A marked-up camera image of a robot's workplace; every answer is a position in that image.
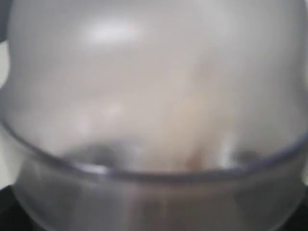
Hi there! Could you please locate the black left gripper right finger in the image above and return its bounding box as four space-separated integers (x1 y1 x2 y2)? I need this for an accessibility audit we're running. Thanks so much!
274 190 308 231

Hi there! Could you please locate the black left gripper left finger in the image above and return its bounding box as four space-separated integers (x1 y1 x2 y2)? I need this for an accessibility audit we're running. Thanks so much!
0 186 43 231

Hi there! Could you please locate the clear plastic shaker bottle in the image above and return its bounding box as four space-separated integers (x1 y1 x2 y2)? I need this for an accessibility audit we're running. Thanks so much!
0 0 308 231

